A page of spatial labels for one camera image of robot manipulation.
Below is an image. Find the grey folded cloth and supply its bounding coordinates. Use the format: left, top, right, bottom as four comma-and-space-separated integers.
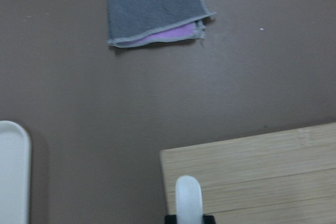
107, 0, 213, 47

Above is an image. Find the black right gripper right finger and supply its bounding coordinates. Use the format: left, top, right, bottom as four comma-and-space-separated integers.
202, 215, 216, 224

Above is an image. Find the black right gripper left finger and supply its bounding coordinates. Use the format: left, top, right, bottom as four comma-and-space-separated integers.
164, 215, 177, 224

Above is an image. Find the purple cloth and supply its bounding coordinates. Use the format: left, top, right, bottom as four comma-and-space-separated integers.
115, 22, 200, 48

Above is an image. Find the white ceramic spoon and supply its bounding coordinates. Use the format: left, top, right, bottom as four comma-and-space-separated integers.
175, 175, 203, 224

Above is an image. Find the cream rabbit tray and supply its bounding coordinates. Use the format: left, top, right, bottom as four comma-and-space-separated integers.
1, 121, 32, 223

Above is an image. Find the bamboo cutting board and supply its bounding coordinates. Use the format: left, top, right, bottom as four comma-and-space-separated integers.
160, 123, 335, 223

